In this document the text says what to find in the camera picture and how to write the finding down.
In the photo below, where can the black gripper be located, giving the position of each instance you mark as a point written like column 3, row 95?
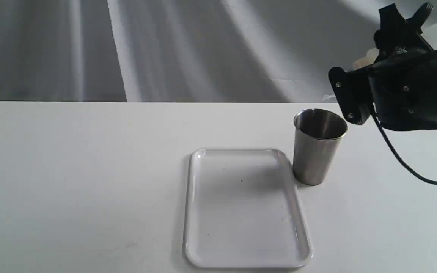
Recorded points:
column 400, row 43

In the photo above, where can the clear plastic squeeze bottle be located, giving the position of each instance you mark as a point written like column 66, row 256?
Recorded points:
column 366, row 58

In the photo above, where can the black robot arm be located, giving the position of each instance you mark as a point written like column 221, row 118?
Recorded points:
column 403, row 77

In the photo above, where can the stainless steel cup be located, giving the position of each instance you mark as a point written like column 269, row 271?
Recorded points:
column 318, row 133

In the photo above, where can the white plastic tray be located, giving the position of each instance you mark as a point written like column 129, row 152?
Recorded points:
column 243, row 211

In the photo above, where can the grey backdrop cloth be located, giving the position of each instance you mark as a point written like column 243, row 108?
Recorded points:
column 180, row 50

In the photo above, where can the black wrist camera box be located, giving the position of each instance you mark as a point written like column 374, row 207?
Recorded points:
column 356, row 113

